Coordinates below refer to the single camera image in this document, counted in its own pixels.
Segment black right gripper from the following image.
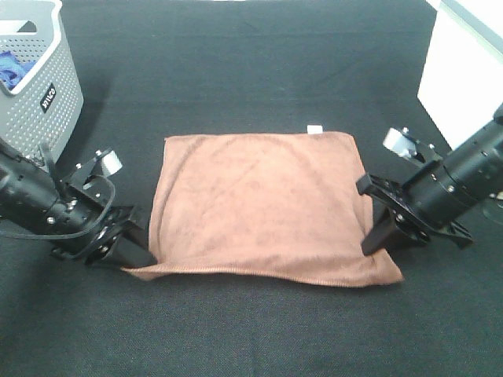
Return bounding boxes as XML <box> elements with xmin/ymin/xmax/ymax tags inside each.
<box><xmin>356</xmin><ymin>173</ymin><xmax>473</xmax><ymax>255</ymax></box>

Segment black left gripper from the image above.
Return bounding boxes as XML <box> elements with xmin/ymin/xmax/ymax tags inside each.
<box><xmin>46</xmin><ymin>174</ymin><xmax>157</xmax><ymax>269</ymax></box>

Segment brown microfibre towel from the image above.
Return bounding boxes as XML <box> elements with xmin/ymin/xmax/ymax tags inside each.
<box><xmin>131</xmin><ymin>131</ymin><xmax>402</xmax><ymax>287</ymax></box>

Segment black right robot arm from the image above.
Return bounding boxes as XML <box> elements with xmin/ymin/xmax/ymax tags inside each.
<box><xmin>356</xmin><ymin>111</ymin><xmax>502</xmax><ymax>256</ymax></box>

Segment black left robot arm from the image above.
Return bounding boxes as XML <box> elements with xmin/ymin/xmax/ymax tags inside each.
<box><xmin>1</xmin><ymin>143</ymin><xmax>156</xmax><ymax>269</ymax></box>

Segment grey perforated plastic basket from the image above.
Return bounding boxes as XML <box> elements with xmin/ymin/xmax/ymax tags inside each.
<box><xmin>1</xmin><ymin>1</ymin><xmax>83</xmax><ymax>168</ymax></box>

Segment white box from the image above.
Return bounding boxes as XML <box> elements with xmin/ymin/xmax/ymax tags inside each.
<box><xmin>417</xmin><ymin>1</ymin><xmax>502</xmax><ymax>148</ymax></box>

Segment blue towel in basket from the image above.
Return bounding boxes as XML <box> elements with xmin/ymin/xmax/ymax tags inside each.
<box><xmin>1</xmin><ymin>51</ymin><xmax>35</xmax><ymax>90</ymax></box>

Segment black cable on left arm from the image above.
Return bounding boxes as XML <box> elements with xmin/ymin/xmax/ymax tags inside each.
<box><xmin>0</xmin><ymin>141</ymin><xmax>117</xmax><ymax>241</ymax></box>

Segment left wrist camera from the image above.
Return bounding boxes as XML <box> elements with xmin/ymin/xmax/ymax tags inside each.
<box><xmin>74</xmin><ymin>148</ymin><xmax>123</xmax><ymax>178</ymax></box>

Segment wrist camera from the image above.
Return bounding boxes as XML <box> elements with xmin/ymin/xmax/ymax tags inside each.
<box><xmin>74</xmin><ymin>148</ymin><xmax>123</xmax><ymax>178</ymax></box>
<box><xmin>383</xmin><ymin>127</ymin><xmax>439</xmax><ymax>166</ymax></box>

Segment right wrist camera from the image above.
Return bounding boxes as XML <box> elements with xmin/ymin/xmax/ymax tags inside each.
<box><xmin>383</xmin><ymin>127</ymin><xmax>439</xmax><ymax>166</ymax></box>

